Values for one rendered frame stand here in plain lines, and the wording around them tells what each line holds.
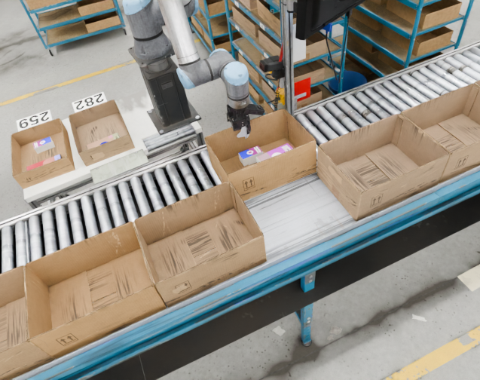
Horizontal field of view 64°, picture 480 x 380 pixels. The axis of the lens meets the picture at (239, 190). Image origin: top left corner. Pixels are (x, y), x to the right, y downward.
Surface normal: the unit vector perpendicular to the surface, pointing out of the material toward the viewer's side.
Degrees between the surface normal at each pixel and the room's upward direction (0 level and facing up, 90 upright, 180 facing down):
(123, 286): 1
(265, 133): 84
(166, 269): 0
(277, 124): 84
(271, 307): 0
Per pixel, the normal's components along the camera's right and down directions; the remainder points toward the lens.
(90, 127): -0.13, -0.65
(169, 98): 0.44, 0.64
